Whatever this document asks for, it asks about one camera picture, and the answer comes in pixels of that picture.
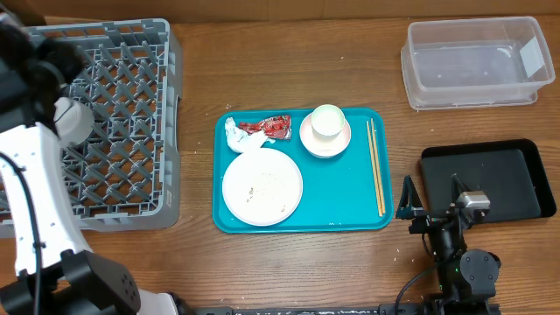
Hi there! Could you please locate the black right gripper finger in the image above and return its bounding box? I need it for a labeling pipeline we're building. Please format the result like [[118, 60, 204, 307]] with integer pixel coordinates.
[[395, 175, 424, 220], [451, 173, 469, 205]]

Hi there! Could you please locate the pink white bowl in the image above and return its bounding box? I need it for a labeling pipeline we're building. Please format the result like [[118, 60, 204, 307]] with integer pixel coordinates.
[[299, 114, 352, 158]]

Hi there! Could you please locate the white cup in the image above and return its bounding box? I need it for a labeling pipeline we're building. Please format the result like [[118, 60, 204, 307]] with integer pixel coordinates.
[[311, 104, 345, 141]]

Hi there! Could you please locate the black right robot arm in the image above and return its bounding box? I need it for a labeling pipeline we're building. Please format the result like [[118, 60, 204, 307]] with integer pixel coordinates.
[[397, 174, 501, 315]]

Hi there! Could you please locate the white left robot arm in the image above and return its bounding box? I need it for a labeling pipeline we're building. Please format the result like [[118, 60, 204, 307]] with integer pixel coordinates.
[[1, 12, 191, 314]]

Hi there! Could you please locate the grey dishwasher rack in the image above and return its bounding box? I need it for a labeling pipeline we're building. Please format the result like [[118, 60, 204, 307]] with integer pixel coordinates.
[[25, 18, 182, 232]]

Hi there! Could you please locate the right wooden chopstick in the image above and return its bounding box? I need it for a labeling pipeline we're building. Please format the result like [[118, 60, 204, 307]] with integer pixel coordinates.
[[370, 118, 386, 216]]

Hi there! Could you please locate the wooden chopstick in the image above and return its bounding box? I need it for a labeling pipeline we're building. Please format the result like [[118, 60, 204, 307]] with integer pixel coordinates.
[[366, 121, 383, 217], [370, 118, 386, 216]]

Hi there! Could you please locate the black plastic tray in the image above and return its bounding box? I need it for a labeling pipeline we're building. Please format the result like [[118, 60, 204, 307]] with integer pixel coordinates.
[[419, 139, 557, 223]]

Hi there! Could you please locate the teal serving tray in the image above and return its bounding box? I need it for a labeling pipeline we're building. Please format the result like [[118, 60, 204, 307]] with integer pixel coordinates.
[[212, 108, 394, 234]]

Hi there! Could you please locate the left wooden chopstick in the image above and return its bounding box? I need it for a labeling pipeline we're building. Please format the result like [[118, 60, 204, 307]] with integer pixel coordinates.
[[366, 121, 383, 217]]

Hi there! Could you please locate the clear plastic bin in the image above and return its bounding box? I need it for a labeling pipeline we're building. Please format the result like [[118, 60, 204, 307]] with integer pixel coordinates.
[[401, 17, 556, 110]]

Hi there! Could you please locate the white round plate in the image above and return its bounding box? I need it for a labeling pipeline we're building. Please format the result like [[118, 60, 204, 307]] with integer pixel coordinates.
[[221, 148, 304, 227]]

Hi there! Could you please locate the red snack wrapper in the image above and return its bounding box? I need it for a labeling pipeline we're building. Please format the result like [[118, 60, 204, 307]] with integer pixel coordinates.
[[238, 115, 291, 140]]

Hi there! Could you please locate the crumpled white tissue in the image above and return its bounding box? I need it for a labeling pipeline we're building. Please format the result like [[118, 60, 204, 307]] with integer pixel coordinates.
[[224, 117, 275, 153]]

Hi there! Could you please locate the white bowl in rack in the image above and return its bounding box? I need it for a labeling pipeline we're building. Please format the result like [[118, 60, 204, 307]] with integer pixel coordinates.
[[54, 97, 95, 148]]

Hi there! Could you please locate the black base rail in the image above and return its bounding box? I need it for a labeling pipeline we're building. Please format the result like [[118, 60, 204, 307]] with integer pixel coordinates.
[[194, 303, 501, 315]]

